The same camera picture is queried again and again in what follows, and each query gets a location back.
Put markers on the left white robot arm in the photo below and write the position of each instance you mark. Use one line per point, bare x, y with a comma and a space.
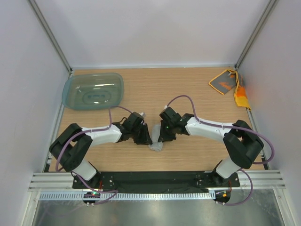
71, 147

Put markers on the grey orange towel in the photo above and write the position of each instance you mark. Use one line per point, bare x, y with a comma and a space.
228, 80

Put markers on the white slotted cable duct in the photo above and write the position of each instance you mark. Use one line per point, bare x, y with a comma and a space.
92, 196

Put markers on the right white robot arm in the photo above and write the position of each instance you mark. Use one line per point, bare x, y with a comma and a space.
242, 145

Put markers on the teal plastic container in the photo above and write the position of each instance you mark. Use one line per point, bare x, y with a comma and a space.
93, 91

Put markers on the grey panda towel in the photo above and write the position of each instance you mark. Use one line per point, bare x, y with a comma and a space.
156, 145

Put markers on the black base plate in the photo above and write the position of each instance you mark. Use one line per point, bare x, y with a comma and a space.
116, 180

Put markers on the aluminium rail frame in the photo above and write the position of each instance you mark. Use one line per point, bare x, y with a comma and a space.
267, 179

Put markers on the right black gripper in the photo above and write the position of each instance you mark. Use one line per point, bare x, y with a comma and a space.
164, 137

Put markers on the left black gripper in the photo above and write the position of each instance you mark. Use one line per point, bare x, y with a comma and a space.
145, 139

